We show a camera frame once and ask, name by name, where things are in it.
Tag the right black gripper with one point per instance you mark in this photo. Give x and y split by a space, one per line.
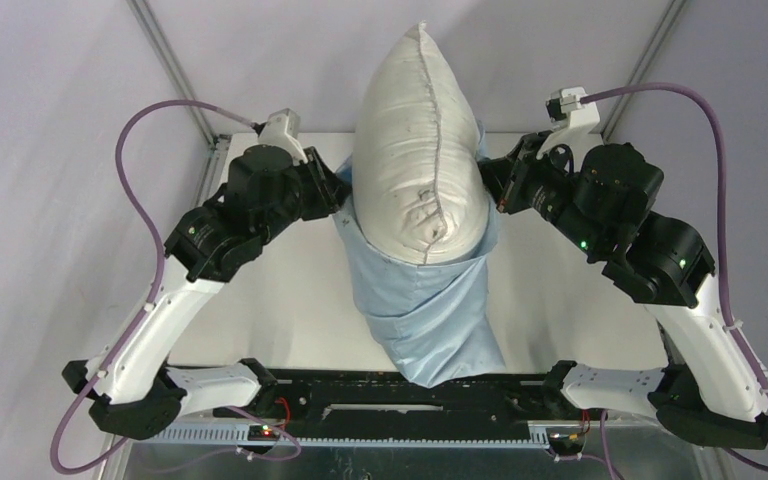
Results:
505 178

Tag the aluminium frame post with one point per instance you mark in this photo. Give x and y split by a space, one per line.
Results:
667 22
152 29

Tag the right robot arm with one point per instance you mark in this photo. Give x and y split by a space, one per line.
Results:
603 204

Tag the light blue pillowcase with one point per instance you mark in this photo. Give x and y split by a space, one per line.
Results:
431 320

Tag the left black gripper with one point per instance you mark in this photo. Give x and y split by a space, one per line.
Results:
331 192

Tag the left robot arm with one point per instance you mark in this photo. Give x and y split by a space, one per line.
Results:
134 392

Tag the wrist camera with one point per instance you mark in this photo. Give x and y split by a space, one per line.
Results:
281 130
573 123

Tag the left aluminium frame post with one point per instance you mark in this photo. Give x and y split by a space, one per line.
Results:
152 29

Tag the white pillow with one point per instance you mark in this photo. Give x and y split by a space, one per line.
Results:
417 192

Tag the right aluminium frame post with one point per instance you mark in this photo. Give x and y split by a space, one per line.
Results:
667 22

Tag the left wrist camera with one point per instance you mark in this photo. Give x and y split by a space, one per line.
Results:
281 130

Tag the grey cable duct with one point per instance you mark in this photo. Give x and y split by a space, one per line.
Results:
256 434

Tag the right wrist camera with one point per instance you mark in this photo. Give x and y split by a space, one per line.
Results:
573 123

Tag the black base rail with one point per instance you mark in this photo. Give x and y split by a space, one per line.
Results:
375 405

